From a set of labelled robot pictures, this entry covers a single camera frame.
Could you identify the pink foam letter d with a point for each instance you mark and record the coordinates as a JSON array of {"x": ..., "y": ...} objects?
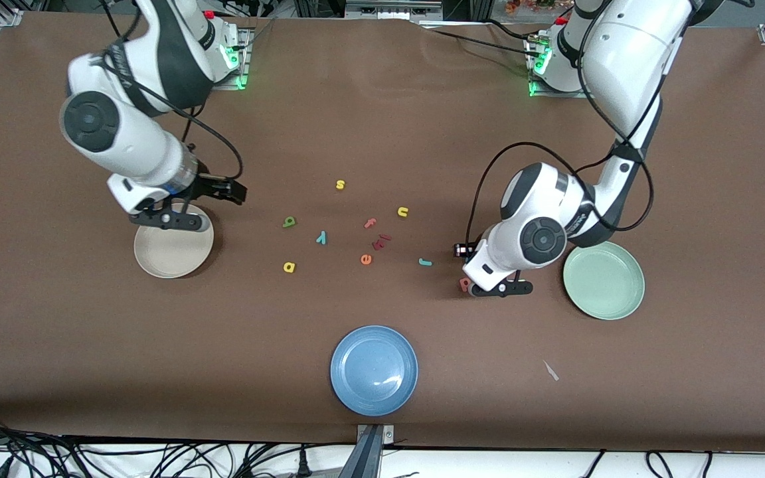
[{"x": 463, "y": 284}]

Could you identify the green foam letter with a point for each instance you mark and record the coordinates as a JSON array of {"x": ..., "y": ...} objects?
[{"x": 287, "y": 224}]

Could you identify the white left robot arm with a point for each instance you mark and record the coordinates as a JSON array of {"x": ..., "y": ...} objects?
[{"x": 628, "y": 53}]

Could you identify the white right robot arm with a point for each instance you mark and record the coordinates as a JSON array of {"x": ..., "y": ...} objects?
[{"x": 123, "y": 133}]

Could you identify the beige brown plate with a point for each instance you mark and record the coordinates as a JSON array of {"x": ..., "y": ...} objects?
[{"x": 170, "y": 255}]

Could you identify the light green plate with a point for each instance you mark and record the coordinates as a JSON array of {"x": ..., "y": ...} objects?
[{"x": 605, "y": 285}]

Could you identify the white tape scrap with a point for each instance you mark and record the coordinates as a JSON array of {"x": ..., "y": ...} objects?
[{"x": 550, "y": 370}]

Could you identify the blue plate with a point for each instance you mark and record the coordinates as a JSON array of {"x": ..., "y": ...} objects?
[{"x": 372, "y": 368}]

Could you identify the black power plug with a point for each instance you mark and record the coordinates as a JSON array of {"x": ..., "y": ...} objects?
[{"x": 303, "y": 465}]

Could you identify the orange artificial flowers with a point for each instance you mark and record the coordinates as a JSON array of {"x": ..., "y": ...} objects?
[{"x": 528, "y": 5}]

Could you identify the grey metal box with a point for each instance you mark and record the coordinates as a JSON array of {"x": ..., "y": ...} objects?
[{"x": 389, "y": 8}]

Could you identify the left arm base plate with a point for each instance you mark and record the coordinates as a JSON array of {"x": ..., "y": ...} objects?
[{"x": 578, "y": 94}]

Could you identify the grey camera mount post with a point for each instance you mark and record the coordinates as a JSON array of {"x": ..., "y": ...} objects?
[{"x": 369, "y": 458}]

